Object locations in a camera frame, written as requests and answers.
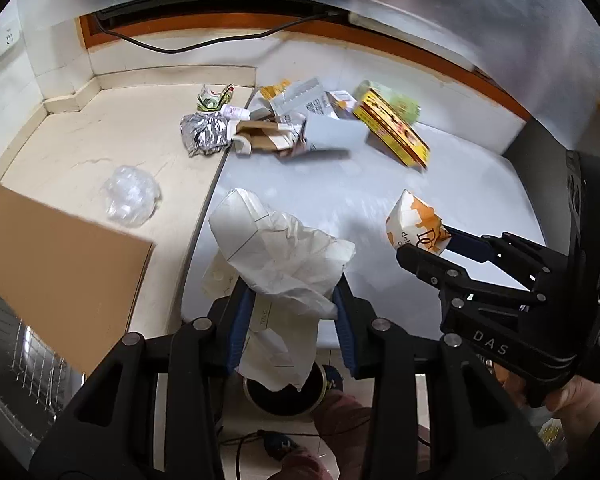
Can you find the white paper bag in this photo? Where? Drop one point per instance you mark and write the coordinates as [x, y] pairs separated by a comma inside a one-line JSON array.
[[280, 255]]

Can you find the small orange packet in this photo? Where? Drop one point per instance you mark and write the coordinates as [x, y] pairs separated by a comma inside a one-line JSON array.
[[275, 90]]

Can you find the clear crumpled plastic wrap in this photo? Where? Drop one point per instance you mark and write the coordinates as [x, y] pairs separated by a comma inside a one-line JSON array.
[[130, 197]]

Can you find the torn brown cardboard box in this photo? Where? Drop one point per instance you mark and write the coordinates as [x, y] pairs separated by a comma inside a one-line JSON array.
[[260, 139]]

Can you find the brown cardboard sheet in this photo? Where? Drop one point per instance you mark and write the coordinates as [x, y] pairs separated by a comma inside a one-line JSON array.
[[55, 270]]

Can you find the small white bottle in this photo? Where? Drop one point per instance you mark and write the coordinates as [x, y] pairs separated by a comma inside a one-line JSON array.
[[234, 111]]

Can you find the cream rimmed round bin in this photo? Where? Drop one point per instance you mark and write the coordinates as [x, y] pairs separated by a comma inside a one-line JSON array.
[[280, 401]]

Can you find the small white box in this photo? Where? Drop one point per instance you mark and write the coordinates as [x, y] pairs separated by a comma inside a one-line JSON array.
[[341, 101]]

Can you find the person's blue shoe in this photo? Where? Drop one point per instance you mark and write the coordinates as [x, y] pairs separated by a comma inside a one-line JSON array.
[[333, 378], [279, 445]]

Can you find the person's right hand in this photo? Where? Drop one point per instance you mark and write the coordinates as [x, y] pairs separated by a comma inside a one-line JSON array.
[[585, 405]]

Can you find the orange and white paper packet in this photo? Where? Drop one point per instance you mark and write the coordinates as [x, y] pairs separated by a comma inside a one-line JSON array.
[[410, 220]]

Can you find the yellow box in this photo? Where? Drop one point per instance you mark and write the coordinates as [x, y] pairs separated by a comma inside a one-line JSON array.
[[390, 126]]

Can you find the person's right blue shoe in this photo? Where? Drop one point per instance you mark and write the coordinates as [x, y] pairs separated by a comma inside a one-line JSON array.
[[333, 378]]

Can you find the person's pink trousers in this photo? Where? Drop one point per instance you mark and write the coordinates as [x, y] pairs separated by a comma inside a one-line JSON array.
[[342, 427]]

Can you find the crumpled green white wrapper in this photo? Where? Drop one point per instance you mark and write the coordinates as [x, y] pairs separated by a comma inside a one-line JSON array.
[[211, 100]]

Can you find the person's left blue shoe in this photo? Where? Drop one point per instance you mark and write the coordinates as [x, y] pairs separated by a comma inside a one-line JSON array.
[[279, 445]]

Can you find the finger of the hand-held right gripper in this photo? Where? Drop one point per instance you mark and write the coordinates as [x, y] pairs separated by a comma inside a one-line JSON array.
[[469, 246], [430, 267]]

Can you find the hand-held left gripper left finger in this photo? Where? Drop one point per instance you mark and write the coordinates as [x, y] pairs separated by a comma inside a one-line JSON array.
[[241, 332]]

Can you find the silver foil wrappers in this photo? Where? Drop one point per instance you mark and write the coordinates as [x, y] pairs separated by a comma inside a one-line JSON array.
[[300, 101]]

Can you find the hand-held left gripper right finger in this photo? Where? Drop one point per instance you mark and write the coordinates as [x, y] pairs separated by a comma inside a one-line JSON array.
[[344, 332]]

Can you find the silver foil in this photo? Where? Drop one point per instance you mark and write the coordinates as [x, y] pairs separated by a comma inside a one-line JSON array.
[[205, 132]]

